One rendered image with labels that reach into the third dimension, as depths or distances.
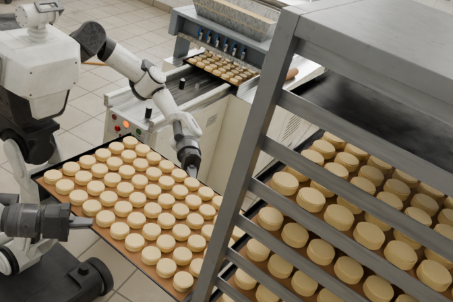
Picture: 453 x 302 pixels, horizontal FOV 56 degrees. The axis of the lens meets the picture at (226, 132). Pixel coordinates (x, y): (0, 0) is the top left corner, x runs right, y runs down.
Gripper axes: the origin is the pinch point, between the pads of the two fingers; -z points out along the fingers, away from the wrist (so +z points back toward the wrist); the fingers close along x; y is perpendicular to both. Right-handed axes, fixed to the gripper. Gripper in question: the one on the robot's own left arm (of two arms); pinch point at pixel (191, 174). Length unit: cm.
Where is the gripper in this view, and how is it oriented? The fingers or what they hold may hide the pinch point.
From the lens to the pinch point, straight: 146.3
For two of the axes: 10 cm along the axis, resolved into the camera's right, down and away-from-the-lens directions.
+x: 2.3, -8.3, -5.1
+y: 9.6, 1.1, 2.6
